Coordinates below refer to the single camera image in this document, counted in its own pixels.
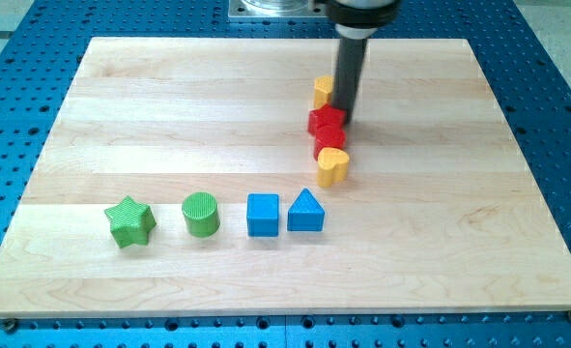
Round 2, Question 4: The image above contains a red cylinder block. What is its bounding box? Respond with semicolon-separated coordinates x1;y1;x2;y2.
313;125;347;160

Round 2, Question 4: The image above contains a red star block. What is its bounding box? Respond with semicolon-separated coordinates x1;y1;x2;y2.
307;103;346;135

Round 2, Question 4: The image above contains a black robot arm end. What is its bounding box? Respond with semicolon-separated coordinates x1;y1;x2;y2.
313;0;402;40

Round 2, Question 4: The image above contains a blue cube block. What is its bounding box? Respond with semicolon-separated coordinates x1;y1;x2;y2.
246;193;279;238

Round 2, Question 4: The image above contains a blue triangle block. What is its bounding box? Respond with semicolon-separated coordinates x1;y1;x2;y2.
287;188;325;232

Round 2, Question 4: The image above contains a yellow heart block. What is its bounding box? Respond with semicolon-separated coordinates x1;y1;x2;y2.
317;147;350;188

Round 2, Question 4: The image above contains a green cylinder block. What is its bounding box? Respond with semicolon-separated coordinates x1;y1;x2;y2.
182;191;220;238

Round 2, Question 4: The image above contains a yellow hexagon block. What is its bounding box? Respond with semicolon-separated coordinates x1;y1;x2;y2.
313;75;334;109

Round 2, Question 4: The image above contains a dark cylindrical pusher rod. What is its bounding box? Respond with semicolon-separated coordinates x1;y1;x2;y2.
331;37;367;125

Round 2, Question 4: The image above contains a light wooden board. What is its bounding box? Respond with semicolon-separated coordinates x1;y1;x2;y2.
0;38;571;318

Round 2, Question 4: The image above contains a green star block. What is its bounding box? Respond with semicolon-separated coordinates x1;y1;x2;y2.
104;196;157;248

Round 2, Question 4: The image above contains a silver robot mounting plate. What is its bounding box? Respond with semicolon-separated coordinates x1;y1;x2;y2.
228;0;325;19

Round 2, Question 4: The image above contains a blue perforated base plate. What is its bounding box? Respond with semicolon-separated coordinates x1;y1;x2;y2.
0;1;571;347

